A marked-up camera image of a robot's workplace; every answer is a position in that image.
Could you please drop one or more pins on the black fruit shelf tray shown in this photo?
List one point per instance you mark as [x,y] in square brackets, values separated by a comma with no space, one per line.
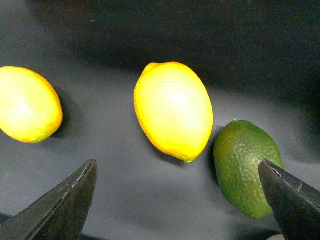
[259,60]

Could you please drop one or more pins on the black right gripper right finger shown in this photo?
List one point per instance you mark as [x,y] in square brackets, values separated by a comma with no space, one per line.
[295,204]

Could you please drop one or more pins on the yellow lemon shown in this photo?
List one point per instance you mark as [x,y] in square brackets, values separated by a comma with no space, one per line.
[174,109]
[30,108]

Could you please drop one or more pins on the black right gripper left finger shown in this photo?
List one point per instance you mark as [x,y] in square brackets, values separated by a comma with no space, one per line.
[60,214]

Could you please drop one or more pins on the green avocado front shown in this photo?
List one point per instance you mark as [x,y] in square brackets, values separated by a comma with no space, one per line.
[238,151]

